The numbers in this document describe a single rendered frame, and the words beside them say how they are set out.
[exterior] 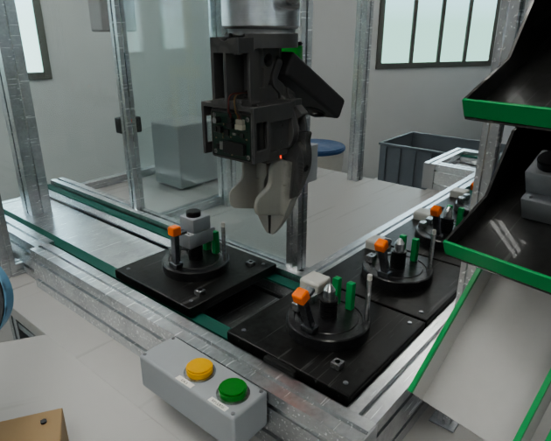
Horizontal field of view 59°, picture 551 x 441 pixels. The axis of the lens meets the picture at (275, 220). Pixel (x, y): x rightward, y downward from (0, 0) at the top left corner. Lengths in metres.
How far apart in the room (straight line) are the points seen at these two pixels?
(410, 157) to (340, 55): 1.94
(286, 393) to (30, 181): 1.10
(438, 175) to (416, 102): 3.05
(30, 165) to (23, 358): 0.69
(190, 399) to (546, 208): 0.53
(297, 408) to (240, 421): 0.08
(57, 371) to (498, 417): 0.73
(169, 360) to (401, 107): 4.29
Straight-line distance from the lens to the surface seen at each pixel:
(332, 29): 4.46
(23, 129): 1.57
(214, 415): 0.72
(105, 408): 0.90
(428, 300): 0.95
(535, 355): 0.68
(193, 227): 0.98
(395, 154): 2.80
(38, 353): 1.07
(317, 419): 0.69
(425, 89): 5.02
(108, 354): 1.01
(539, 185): 0.62
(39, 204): 1.64
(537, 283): 0.56
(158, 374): 0.80
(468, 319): 0.71
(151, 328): 0.91
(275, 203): 0.52
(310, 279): 0.94
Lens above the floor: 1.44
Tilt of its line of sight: 21 degrees down
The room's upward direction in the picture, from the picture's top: straight up
